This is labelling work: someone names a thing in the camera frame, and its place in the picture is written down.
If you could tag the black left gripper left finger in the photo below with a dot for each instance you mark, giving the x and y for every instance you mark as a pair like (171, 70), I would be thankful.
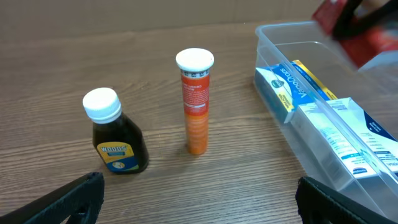
(78, 202)

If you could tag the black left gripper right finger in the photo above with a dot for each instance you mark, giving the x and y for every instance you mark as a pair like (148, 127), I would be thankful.
(318, 204)

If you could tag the white blue medicine box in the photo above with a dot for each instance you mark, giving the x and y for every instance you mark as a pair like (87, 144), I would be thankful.
(345, 140)

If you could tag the blue yellow VapoDrops box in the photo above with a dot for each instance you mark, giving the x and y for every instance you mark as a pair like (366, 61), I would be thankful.
(282, 90)

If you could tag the red white medicine box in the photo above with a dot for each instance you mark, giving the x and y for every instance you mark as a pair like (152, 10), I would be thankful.
(366, 30)

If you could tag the clear plastic container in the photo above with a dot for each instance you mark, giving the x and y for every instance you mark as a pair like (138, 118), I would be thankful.
(375, 90)

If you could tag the dark syrup bottle white cap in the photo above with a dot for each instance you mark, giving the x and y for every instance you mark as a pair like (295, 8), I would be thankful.
(117, 139)

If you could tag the orange tablet tube white cap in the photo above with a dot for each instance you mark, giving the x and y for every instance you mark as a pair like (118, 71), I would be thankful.
(195, 65)

